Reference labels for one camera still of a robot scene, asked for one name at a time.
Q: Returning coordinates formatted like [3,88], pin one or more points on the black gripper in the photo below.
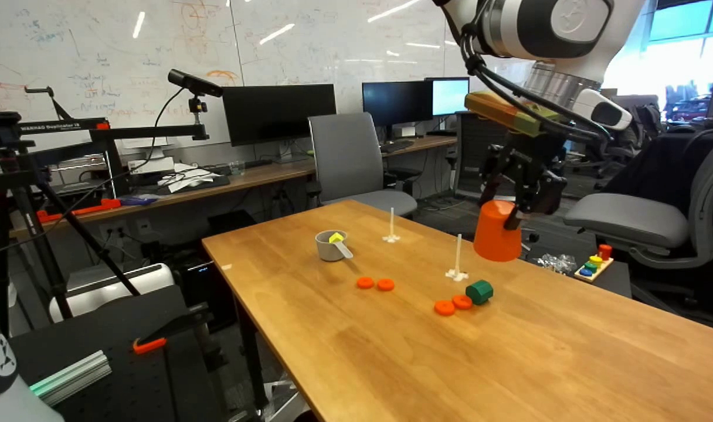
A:
[526,155]

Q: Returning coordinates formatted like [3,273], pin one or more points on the orange plastic cup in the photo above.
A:
[495,235]

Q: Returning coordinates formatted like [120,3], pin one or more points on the green cylinder block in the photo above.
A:
[479,292]

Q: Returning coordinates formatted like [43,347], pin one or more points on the yellow block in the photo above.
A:
[337,237]

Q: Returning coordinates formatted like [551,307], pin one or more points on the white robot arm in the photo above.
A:
[528,24]

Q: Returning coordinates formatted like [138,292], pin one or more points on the clear plastic bag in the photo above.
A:
[560,262]

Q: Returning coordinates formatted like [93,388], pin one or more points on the white peg stand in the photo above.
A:
[459,253]
[392,237]

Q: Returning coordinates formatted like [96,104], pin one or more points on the wooden monitor desk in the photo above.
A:
[429,143]

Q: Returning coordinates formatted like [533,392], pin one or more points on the colourful stacking toy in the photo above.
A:
[594,265]

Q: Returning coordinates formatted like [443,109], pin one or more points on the gray cushioned office chair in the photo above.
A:
[628,218]

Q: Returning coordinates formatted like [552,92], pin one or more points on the lit computer monitor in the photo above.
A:
[449,96]

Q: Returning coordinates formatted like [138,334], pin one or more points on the orange round disc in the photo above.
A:
[385,283]
[445,307]
[463,303]
[365,282]

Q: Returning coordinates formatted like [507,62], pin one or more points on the small black side table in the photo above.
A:
[607,287]

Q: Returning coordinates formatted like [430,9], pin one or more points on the dark computer monitor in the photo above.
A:
[396,101]

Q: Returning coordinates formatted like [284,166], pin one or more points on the black cloth covered table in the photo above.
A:
[670,165]

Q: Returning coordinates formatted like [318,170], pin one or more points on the gray fabric office chair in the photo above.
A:
[348,155]

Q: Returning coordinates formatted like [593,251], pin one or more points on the gray measuring cup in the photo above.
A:
[329,249]

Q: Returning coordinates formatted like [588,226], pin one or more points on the large black monitor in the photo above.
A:
[271,114]

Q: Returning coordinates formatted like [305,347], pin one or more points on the long wooden desk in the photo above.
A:
[241,178]

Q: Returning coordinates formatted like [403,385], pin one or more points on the white papers pile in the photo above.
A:
[186,178]

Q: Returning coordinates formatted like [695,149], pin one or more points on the orange black clamp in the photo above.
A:
[150,346]

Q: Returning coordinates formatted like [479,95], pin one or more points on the white rounded machine housing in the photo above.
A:
[113,292]

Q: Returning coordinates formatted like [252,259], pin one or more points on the black tripod rig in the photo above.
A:
[59,124]

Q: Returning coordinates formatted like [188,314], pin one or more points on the aluminium profile bar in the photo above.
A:
[71,376]

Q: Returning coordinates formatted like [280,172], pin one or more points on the white robot housing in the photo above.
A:
[19,405]

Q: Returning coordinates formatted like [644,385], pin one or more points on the tan wrist camera mount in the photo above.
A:
[499,109]

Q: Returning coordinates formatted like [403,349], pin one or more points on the black camera on boom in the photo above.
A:
[194,80]

